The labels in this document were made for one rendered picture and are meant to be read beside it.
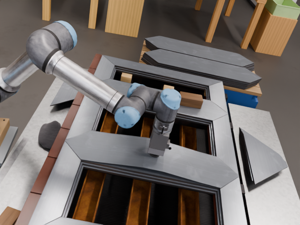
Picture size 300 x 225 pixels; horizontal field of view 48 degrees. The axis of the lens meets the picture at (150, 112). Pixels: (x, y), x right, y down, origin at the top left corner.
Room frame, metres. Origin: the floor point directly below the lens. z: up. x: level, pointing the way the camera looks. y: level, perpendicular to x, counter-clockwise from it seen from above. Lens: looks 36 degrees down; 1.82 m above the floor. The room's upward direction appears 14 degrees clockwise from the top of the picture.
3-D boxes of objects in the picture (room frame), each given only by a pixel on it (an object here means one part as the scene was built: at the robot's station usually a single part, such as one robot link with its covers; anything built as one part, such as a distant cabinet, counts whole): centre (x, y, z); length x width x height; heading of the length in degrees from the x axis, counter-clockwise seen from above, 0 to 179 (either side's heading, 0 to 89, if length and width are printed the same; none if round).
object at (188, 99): (1.49, -0.19, 0.87); 0.12 x 0.06 x 0.05; 98
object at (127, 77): (1.67, 0.18, 0.79); 0.06 x 0.05 x 0.04; 94
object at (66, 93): (1.54, 0.46, 0.70); 0.39 x 0.12 x 0.04; 4
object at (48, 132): (1.17, 0.44, 0.70); 0.20 x 0.10 x 0.03; 14
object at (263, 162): (1.31, -0.60, 0.77); 0.45 x 0.20 x 0.04; 4
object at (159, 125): (1.02, -0.06, 1.04); 0.08 x 0.08 x 0.05
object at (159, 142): (1.02, -0.07, 0.96); 0.10 x 0.09 x 0.16; 93
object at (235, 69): (2.06, -0.25, 0.82); 0.80 x 0.40 x 0.06; 94
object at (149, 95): (1.03, 0.04, 1.12); 0.11 x 0.11 x 0.08; 78
